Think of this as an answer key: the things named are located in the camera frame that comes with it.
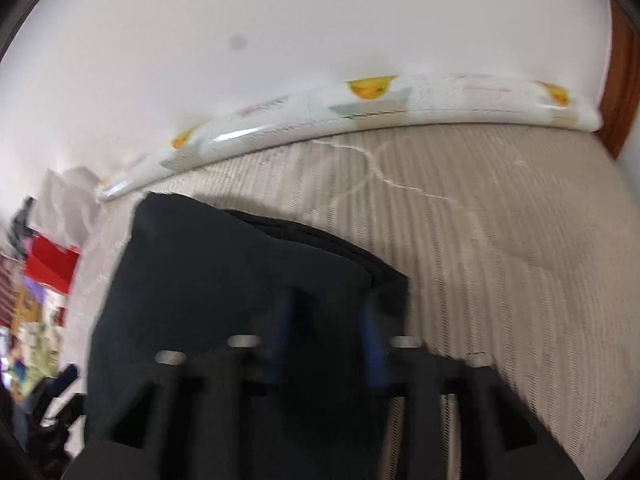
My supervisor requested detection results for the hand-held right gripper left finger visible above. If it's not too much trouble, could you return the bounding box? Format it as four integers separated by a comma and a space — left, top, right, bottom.
65, 290, 302, 480

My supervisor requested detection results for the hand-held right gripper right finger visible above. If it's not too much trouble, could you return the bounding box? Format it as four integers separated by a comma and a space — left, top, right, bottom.
359, 300, 587, 480

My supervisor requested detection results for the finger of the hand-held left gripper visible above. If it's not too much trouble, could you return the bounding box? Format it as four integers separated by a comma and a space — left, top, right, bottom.
34, 363, 81, 407

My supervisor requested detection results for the black t-shirt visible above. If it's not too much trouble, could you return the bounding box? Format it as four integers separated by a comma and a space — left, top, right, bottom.
84, 192, 412, 480

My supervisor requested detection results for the red paper bag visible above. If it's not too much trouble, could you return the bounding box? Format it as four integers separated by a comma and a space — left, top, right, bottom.
22, 235, 82, 297

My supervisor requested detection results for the striped bed mattress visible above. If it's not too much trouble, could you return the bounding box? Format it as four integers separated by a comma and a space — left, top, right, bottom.
65, 122, 632, 480

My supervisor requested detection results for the plaid grey cloth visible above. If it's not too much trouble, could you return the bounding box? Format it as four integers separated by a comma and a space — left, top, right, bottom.
7, 197, 39, 261

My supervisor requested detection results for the white plastic shopping bag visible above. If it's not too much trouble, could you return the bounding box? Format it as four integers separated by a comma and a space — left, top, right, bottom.
37, 165, 102, 247

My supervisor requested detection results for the printed white padded roll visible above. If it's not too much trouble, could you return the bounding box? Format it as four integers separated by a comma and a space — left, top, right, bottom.
95, 74, 604, 204

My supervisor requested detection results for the wooden door frame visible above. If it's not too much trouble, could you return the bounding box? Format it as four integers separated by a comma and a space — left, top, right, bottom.
595, 0, 640, 162

